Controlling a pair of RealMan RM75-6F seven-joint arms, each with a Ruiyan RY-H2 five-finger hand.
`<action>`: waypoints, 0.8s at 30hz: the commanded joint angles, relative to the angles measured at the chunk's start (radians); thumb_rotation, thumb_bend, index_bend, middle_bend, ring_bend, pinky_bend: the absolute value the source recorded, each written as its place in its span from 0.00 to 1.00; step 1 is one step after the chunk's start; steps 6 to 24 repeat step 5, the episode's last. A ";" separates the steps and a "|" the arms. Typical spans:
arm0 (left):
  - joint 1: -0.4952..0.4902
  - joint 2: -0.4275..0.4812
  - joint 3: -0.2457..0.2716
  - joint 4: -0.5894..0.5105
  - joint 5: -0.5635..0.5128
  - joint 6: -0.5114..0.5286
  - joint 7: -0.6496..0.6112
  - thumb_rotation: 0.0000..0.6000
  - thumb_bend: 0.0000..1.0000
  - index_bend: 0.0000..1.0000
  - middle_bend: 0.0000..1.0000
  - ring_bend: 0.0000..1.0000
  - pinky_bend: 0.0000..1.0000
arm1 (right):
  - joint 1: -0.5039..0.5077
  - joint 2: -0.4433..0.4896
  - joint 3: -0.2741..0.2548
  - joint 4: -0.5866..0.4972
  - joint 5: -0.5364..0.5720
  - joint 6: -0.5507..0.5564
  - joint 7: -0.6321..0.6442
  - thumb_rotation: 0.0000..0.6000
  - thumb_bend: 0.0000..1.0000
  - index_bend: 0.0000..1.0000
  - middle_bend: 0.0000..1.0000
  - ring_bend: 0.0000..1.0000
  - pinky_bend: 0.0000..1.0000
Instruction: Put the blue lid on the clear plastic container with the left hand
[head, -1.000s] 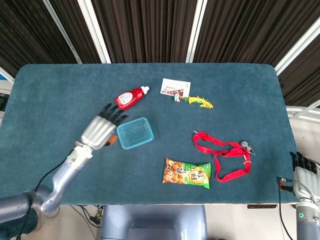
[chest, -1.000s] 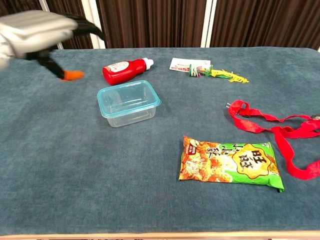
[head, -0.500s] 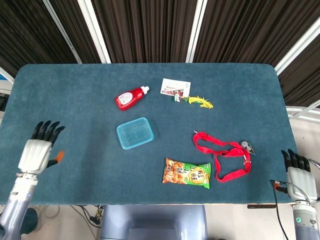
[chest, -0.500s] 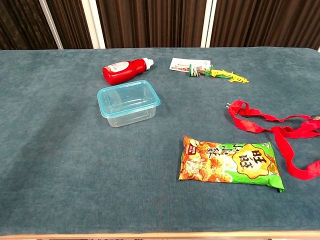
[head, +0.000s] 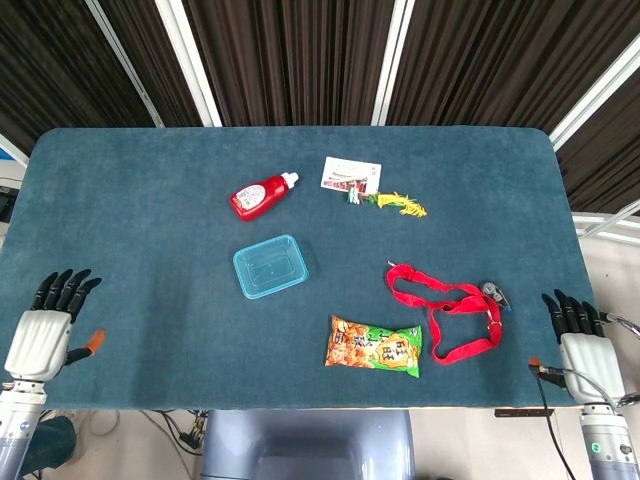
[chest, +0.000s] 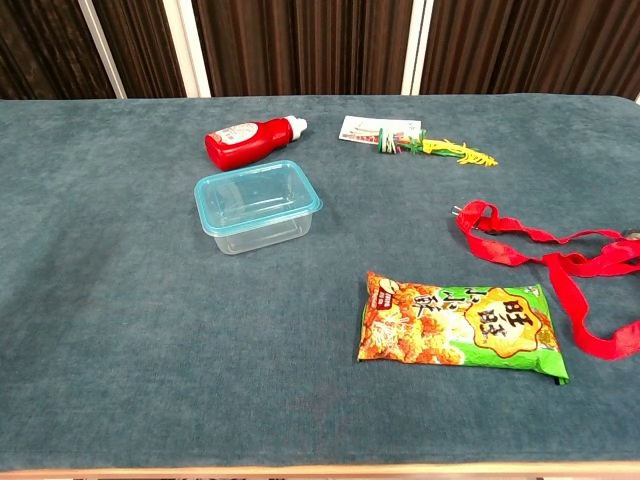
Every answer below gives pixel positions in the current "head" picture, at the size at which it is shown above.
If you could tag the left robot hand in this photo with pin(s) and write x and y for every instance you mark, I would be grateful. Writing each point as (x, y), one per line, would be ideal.
(40, 345)

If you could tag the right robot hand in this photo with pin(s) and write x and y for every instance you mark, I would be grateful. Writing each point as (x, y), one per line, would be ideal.
(590, 365)

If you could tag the teal plastic container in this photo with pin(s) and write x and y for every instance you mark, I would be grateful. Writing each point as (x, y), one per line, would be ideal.
(270, 267)

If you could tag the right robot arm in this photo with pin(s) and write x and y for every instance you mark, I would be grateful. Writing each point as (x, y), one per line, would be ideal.
(607, 440)

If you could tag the dark green fabric bundle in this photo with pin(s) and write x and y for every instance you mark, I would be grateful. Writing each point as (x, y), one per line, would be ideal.
(50, 445)

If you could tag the teal table cloth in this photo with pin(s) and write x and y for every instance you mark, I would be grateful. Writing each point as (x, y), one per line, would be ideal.
(125, 200)

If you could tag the dark brown curtain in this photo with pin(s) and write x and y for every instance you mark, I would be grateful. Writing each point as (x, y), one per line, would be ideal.
(500, 60)
(610, 165)
(300, 60)
(50, 75)
(155, 65)

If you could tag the green orange snack bag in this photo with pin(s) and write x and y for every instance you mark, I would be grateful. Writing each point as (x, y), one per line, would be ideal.
(375, 347)

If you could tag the yellow tassel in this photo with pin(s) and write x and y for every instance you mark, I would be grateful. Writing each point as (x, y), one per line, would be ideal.
(395, 201)

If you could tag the red ketchup squeeze bottle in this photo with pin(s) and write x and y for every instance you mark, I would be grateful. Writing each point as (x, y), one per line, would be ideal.
(257, 197)

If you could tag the blue-grey robot torso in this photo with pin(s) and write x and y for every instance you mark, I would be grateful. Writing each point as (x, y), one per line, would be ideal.
(300, 445)

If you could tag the white printed card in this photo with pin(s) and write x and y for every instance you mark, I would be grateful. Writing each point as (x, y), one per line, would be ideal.
(350, 172)

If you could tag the white metal rack frame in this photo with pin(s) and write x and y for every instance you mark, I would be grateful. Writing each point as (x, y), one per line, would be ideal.
(605, 227)

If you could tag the white frame post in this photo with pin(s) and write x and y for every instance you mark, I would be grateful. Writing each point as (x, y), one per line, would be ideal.
(595, 97)
(189, 65)
(391, 65)

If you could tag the thin grey frame post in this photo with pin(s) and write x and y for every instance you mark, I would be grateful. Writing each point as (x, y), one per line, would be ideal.
(125, 65)

